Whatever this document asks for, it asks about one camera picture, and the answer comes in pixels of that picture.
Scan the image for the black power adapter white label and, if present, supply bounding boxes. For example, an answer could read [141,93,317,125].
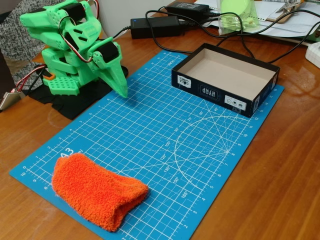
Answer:
[166,1,211,16]

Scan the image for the black cardboard box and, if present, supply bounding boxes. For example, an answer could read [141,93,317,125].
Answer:
[171,42,280,119]

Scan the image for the orange fluffy cloth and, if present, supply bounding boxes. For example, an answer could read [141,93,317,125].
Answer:
[51,152,150,233]

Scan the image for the silver binder clip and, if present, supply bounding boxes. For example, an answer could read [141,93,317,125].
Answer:
[276,1,301,14]

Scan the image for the blue A3 cutting mat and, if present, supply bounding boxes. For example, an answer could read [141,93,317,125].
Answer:
[8,49,286,240]

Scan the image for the grey patterned fabric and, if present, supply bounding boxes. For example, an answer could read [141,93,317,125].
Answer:
[0,0,50,86]

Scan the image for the silver controller board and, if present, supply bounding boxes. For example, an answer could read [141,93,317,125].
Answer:
[0,91,23,111]

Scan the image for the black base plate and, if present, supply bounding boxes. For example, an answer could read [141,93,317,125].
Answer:
[28,66,130,121]

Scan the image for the clear bag with green item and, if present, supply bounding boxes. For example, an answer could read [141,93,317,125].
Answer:
[217,0,261,36]

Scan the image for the white paper stack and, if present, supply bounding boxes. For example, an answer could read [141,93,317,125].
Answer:
[194,0,320,47]

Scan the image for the brown clipboard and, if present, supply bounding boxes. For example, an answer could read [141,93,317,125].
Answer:
[266,0,305,25]

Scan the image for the black power adapter blue light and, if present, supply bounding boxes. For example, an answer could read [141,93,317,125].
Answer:
[130,16,187,40]

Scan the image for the green circuit board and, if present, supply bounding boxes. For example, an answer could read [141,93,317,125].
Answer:
[307,24,320,43]

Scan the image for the black looped cable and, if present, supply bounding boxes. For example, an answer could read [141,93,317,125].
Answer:
[146,9,195,55]

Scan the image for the red and black wires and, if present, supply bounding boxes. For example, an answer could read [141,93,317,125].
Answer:
[14,63,48,94]

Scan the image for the white plastic block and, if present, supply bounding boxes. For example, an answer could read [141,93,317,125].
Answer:
[304,41,320,70]

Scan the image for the black power cable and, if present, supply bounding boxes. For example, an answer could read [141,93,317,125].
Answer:
[109,26,133,41]

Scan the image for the red white black servo wire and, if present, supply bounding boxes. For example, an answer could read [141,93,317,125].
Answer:
[59,0,101,64]

